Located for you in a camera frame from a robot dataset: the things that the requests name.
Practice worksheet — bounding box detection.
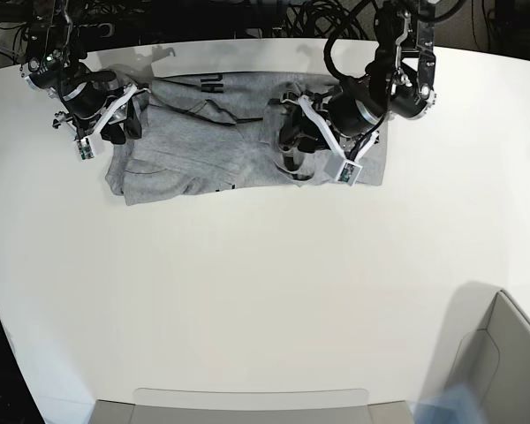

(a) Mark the grey box right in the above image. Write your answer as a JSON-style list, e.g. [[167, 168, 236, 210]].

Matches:
[[448, 291, 530, 423]]

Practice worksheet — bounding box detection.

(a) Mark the grey T-shirt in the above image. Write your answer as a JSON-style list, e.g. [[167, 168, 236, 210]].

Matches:
[[104, 70, 388, 208]]

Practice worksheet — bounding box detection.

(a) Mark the blue blurred object corner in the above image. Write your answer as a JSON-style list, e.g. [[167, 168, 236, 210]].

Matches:
[[412, 384, 488, 424]]

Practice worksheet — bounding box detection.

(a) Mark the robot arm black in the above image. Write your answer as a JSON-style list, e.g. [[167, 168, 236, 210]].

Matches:
[[278, 1, 443, 161], [20, 1, 149, 159]]

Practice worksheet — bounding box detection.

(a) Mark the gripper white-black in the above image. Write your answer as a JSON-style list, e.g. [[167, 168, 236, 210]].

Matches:
[[52, 77, 150, 145], [268, 90, 380, 162]]

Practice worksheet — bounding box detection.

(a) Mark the grey tray bottom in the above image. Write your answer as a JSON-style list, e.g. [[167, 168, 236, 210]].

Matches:
[[89, 388, 414, 423]]

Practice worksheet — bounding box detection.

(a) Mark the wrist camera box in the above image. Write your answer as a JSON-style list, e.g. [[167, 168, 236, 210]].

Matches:
[[72, 137, 104, 161], [324, 155, 363, 186]]

